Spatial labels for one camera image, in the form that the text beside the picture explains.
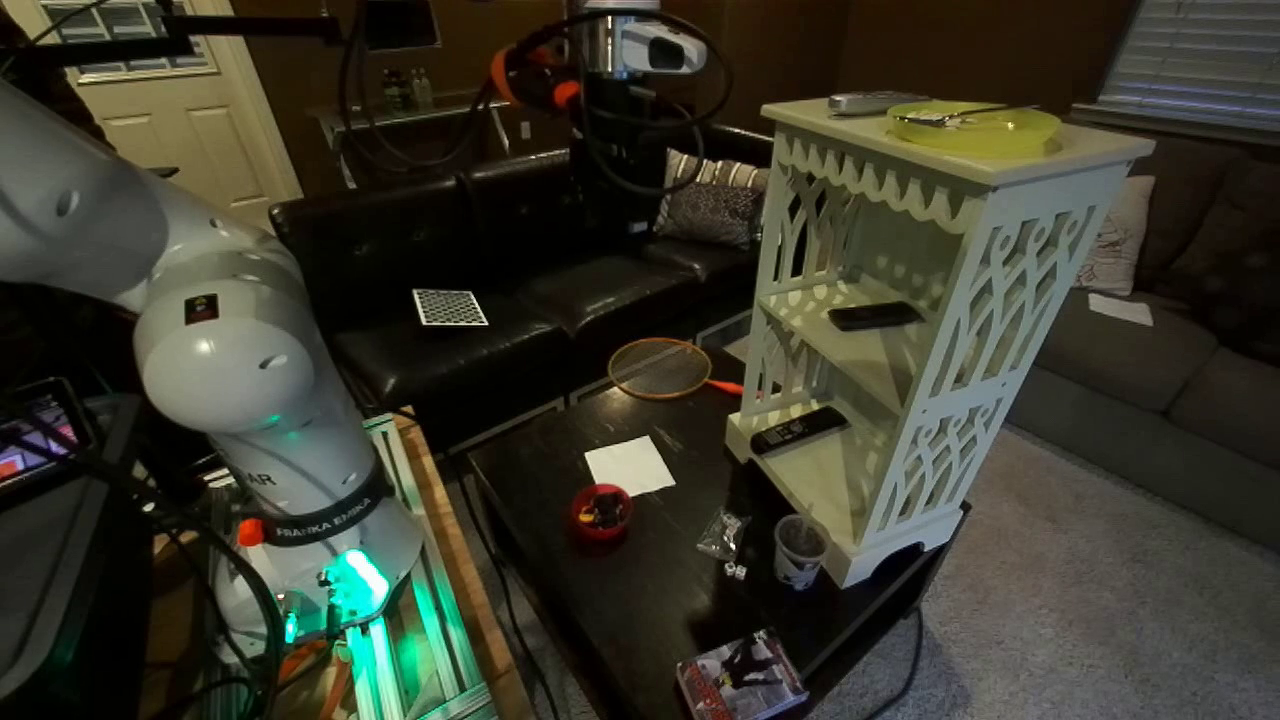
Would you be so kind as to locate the patterned throw pillow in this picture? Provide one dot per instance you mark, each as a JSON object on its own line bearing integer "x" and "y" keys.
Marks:
{"x": 713, "y": 202}

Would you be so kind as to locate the white panel door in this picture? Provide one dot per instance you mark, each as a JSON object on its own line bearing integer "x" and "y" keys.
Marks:
{"x": 203, "y": 124}

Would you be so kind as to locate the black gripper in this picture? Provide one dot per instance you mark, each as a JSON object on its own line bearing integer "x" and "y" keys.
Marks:
{"x": 628, "y": 124}

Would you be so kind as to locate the crumpled clear plastic wrapper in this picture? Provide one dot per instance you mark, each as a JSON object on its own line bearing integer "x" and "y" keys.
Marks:
{"x": 726, "y": 538}

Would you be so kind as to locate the white bottle orange cap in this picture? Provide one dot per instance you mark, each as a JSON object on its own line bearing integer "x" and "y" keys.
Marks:
{"x": 249, "y": 529}

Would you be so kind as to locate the yellow-green plate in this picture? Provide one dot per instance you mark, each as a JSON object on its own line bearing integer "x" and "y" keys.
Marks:
{"x": 992, "y": 141}

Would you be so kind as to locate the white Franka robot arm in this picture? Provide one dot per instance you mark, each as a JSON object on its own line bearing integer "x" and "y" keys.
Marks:
{"x": 227, "y": 347}

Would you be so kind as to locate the long black remote control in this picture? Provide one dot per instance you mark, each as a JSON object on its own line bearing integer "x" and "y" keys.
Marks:
{"x": 800, "y": 431}

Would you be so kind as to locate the light printed pillow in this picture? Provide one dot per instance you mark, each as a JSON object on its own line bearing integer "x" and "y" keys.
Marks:
{"x": 1120, "y": 243}

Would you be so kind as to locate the red round bowl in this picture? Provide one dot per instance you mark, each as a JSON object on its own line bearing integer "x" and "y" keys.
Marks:
{"x": 603, "y": 535}

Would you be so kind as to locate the short black remote control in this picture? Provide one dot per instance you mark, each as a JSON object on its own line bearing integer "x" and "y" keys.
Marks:
{"x": 874, "y": 319}

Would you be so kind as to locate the grey fabric sofa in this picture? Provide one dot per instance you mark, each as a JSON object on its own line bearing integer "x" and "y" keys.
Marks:
{"x": 1135, "y": 361}

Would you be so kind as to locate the glass console table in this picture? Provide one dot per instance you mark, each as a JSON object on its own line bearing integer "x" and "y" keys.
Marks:
{"x": 424, "y": 108}

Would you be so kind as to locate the black coffee table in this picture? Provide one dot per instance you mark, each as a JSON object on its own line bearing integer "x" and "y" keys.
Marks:
{"x": 667, "y": 601}

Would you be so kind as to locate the grey remote control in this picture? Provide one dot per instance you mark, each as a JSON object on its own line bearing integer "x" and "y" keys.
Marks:
{"x": 866, "y": 101}

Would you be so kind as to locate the white paper sheet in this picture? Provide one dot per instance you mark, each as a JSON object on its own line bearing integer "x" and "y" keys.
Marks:
{"x": 1120, "y": 310}

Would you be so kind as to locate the window blinds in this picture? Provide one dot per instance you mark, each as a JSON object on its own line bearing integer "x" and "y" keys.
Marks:
{"x": 1192, "y": 61}

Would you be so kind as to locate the white lattice shelf unit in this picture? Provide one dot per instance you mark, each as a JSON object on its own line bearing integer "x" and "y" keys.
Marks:
{"x": 1012, "y": 267}

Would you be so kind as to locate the tablet screen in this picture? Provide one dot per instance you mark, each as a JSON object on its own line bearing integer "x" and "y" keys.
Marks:
{"x": 35, "y": 442}

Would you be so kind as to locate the red and white magazine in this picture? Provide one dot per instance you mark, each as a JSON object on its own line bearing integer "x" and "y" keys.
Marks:
{"x": 740, "y": 680}

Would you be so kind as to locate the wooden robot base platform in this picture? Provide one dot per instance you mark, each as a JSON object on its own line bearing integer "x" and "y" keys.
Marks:
{"x": 446, "y": 523}

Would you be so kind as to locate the black leather sofa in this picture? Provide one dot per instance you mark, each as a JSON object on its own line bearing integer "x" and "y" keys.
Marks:
{"x": 441, "y": 367}

